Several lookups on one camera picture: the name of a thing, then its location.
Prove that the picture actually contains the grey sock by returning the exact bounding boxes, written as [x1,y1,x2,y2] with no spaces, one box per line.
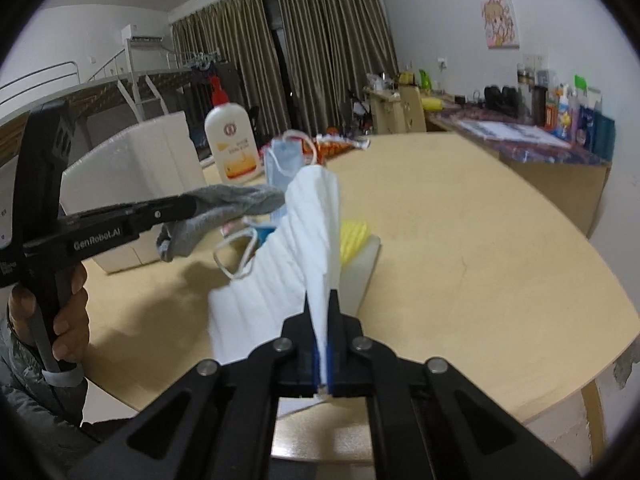
[156,184,285,262]

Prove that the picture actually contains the white cloth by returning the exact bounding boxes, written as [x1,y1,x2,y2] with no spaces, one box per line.
[208,165,341,386]

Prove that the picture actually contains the blue face mask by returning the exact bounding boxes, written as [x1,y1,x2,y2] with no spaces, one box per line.
[212,129,321,281]

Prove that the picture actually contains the person's left hand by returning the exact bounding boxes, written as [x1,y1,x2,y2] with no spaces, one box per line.
[6,262,90,364]

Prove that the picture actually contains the white foam box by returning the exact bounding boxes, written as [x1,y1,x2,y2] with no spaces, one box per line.
[60,110,207,276]

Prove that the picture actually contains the yellow white sponge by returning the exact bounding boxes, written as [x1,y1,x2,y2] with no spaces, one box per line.
[338,220,382,316]

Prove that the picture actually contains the white lotion pump bottle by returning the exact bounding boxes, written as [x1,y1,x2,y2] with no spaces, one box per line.
[204,76,262,184]

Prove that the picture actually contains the metal bunk bed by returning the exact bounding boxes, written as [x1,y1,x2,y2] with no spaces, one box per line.
[1,36,222,164]

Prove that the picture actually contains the white air conditioner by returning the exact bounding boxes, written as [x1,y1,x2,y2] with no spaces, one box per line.
[120,24,170,52]

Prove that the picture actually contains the grey jacket sleeve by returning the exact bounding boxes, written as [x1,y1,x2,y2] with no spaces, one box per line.
[1,321,128,471]

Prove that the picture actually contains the orange snack bag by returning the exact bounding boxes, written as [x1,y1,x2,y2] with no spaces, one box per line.
[311,133,371,165]

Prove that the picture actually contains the brown curtains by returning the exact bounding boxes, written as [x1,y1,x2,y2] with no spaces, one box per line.
[171,0,398,136]

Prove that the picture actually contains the wooden chair smiley back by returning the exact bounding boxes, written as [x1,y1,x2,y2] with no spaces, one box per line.
[398,84,427,133]

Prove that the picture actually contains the wooden desk with clutter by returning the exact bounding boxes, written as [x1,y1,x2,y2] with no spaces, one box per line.
[364,84,611,237]

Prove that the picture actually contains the anime wall poster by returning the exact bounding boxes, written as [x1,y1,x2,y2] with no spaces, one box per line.
[482,0,520,49]

